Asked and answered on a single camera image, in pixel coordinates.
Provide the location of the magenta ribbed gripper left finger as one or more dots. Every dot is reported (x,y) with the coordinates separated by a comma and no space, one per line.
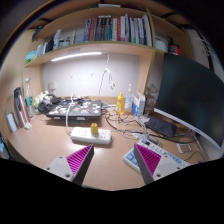
(73,167)

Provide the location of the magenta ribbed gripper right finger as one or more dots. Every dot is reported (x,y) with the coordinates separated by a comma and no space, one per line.
(154,166)

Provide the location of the yellow charger plug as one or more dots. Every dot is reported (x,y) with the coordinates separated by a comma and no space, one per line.
(94,128)

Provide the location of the white keyboard blue keys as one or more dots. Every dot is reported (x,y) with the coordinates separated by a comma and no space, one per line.
(130,159)

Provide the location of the black pouch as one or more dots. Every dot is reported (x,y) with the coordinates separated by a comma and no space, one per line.
(161,126)

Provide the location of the white power strip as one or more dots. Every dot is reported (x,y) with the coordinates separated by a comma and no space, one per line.
(83,134)

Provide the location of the black laptop with stickers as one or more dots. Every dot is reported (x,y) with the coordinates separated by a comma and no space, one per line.
(83,109)

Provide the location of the white blue box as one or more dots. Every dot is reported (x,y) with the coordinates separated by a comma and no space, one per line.
(138,104)

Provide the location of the black headphones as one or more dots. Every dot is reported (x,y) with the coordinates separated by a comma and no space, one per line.
(49,102)

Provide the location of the yellow bottle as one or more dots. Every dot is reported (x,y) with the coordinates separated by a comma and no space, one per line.
(119,108)

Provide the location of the clear sanitizer bottle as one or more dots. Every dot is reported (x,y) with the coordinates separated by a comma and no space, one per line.
(129,99)

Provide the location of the large black monitor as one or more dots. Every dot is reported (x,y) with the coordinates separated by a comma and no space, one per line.
(192,95)

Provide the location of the clear water bottle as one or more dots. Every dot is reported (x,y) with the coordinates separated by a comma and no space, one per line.
(28,98)

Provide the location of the white LED light bar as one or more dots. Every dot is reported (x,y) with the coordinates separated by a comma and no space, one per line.
(83,54)

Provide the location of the wooden shelf unit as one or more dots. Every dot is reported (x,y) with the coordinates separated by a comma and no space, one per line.
(163,20)

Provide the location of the row of books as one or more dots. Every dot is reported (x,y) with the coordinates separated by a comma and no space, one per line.
(121,29)

